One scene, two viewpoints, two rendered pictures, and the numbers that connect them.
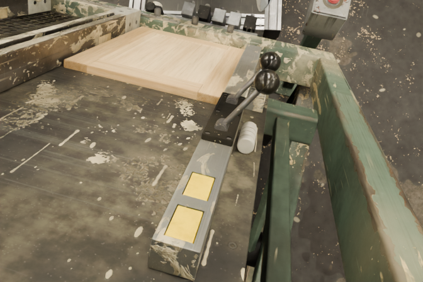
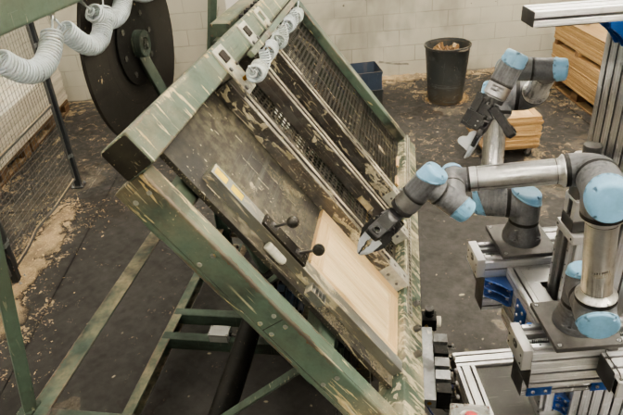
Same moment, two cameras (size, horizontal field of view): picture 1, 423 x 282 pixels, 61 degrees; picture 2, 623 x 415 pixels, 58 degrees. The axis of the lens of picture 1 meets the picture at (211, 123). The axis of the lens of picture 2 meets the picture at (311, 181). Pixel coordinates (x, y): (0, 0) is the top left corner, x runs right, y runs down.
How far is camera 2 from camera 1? 1.51 m
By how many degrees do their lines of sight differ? 58
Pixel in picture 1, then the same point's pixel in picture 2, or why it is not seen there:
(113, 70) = (320, 227)
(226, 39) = (401, 345)
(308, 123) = not seen: hidden behind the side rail
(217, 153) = (256, 214)
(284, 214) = not seen: hidden behind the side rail
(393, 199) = (233, 257)
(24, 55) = (311, 180)
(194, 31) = (402, 322)
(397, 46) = not seen: outside the picture
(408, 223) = (221, 245)
